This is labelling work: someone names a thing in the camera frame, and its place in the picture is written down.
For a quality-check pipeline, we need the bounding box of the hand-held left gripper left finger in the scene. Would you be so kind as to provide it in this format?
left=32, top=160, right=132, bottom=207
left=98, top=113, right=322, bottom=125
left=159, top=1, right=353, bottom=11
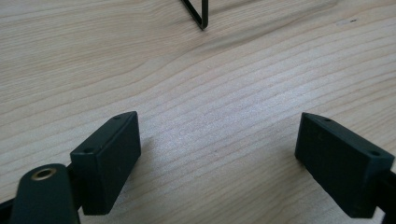
left=69, top=110, right=142, bottom=217

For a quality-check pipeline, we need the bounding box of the black metal wire stand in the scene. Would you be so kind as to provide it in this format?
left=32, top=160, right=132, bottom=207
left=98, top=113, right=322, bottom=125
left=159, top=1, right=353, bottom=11
left=180, top=0, right=209, bottom=31

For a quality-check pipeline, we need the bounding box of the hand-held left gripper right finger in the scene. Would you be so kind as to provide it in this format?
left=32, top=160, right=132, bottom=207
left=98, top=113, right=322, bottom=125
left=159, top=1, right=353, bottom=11
left=294, top=112, right=396, bottom=219

